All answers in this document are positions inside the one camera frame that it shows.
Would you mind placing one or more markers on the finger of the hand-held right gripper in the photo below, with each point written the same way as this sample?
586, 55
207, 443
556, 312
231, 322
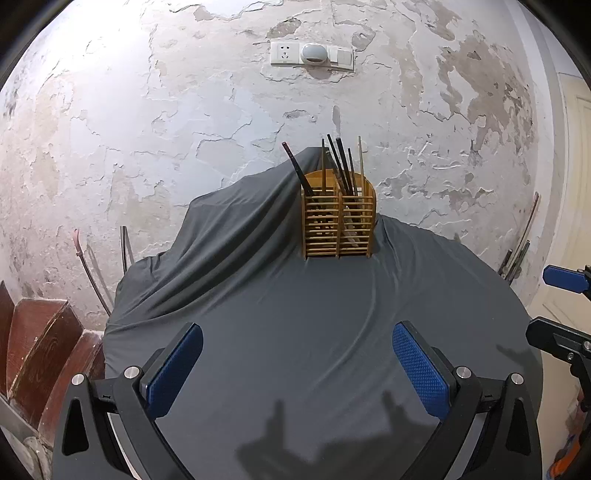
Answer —
561, 277
554, 336

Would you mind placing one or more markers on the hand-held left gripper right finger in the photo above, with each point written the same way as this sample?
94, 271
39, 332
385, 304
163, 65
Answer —
422, 378

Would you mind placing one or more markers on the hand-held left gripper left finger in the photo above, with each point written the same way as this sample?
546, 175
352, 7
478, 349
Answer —
175, 364

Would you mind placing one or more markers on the wooden slatted utensil holder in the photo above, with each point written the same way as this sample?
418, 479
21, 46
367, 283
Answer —
339, 198

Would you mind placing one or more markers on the black chopstick red dotted end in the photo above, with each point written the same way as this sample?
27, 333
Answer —
295, 168

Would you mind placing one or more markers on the brown wooden chopstick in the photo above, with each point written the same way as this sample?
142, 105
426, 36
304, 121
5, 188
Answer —
360, 157

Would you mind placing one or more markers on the dark metal rods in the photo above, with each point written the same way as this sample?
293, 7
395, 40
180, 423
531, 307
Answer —
512, 265

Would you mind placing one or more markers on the orange object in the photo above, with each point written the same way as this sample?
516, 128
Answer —
565, 461

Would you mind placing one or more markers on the dark grey cloth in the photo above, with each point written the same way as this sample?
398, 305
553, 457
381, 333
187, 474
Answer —
277, 314

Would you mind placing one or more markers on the cream door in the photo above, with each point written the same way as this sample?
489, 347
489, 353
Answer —
572, 161

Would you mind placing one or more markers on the thin metal rod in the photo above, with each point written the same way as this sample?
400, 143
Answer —
123, 249

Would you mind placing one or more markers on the pink tipped thin rod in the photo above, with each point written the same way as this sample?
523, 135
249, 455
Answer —
85, 270

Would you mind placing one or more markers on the brown wooden furniture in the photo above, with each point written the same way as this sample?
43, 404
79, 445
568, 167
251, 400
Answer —
41, 332

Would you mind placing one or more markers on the white light switch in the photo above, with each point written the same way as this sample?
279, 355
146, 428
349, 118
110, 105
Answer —
341, 57

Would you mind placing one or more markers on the white wall socket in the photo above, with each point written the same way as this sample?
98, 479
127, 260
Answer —
285, 53

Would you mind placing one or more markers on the round white wall device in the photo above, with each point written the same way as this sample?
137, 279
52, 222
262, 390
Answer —
315, 53

